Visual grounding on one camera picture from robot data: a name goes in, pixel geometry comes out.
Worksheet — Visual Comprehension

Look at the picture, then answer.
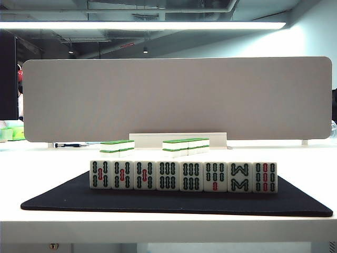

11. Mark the seven bamboo mahjong tile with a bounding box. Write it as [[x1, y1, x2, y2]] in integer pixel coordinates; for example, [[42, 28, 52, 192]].
[[203, 161, 229, 192]]

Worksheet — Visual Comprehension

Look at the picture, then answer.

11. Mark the five bamboo mahjong tile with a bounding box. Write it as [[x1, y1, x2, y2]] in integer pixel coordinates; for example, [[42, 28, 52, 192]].
[[112, 160, 135, 190], [90, 160, 113, 190], [133, 160, 157, 191]]

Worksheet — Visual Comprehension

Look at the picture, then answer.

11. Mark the bright green box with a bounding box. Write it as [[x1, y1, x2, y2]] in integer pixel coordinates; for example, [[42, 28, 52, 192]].
[[12, 126, 26, 141]]

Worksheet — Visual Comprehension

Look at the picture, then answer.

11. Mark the six bamboo mahjong tile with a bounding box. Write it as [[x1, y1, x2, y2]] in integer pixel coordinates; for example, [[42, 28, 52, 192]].
[[156, 161, 181, 191], [179, 161, 204, 192]]

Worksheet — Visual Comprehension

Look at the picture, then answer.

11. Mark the eight bamboo mahjong tile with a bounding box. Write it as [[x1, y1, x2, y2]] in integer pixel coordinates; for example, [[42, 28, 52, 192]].
[[227, 161, 253, 193]]

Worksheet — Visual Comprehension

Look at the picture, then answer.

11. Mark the nine bamboo mahjong tile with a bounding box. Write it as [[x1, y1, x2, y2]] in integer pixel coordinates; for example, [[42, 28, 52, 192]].
[[252, 160, 279, 194]]

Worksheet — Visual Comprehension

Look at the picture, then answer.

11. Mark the black rectangular mat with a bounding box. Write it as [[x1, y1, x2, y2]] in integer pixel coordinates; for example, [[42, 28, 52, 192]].
[[20, 170, 334, 218]]

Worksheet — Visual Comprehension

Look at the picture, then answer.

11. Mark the black pillar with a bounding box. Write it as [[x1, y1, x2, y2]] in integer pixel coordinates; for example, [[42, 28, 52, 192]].
[[0, 29, 18, 121]]

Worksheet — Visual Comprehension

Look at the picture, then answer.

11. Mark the grey desk divider panel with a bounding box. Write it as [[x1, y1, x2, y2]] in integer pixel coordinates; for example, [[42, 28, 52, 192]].
[[22, 56, 333, 143]]

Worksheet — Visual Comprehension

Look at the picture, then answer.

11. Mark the white long rail box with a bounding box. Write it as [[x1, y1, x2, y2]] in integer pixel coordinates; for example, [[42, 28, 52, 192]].
[[128, 132, 227, 150]]

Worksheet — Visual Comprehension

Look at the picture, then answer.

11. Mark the long white ceiling light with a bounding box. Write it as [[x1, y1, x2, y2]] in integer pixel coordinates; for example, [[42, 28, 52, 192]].
[[0, 21, 287, 31]]

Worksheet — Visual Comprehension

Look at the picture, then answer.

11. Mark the pale green box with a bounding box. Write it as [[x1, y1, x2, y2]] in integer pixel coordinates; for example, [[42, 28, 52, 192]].
[[0, 128, 14, 141]]

